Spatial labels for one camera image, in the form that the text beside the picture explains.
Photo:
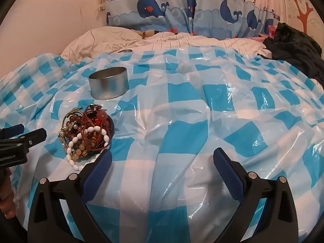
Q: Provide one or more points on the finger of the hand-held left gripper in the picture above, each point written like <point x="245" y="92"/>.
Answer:
<point x="12" y="130"/>
<point x="33" y="136"/>

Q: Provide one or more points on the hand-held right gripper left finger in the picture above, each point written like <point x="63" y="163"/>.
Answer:
<point x="97" y="174"/>

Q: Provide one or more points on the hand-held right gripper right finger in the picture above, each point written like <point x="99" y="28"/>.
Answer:
<point x="226" y="172"/>

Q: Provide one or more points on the round metal tin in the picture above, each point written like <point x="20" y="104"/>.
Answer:
<point x="108" y="86"/>

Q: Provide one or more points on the person's left hand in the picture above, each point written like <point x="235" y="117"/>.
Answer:
<point x="6" y="197"/>

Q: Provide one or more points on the blue checkered plastic sheet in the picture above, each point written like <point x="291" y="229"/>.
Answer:
<point x="177" y="101"/>

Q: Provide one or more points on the small metal lid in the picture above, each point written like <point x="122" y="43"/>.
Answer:
<point x="125" y="51"/>

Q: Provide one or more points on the white striped quilt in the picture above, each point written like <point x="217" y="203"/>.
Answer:
<point x="177" y="40"/>

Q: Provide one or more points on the black jacket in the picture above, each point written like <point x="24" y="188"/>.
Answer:
<point x="296" y="48"/>

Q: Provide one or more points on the tan brown-banded object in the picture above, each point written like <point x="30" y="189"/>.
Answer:
<point x="148" y="33"/>

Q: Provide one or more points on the pink cloth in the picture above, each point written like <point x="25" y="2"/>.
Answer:
<point x="272" y="29"/>

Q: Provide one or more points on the whale print curtain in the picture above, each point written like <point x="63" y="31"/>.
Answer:
<point x="177" y="12"/>

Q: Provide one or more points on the white wall socket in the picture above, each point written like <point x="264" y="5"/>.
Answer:
<point x="102" y="5"/>

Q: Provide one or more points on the orange tree wall sticker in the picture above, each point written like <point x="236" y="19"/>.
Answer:
<point x="302" y="17"/>

